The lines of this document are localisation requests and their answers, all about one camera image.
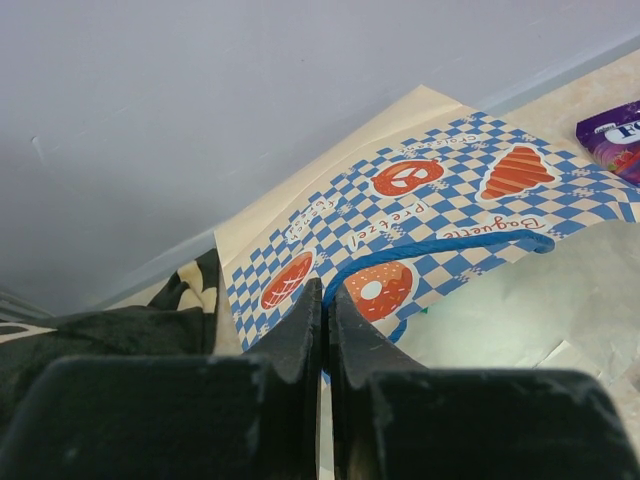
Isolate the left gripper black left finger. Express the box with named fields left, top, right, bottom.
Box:
left=1, top=279, right=322, bottom=479

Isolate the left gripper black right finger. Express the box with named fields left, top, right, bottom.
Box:
left=328, top=289, right=639, bottom=479

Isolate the blue checkered paper bag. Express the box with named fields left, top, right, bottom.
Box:
left=213, top=84, right=640, bottom=396

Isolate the purple Fox's candy packet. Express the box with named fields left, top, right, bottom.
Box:
left=575, top=101, right=640, bottom=186

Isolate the black floral plush blanket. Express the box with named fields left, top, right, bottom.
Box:
left=1, top=249, right=220, bottom=430

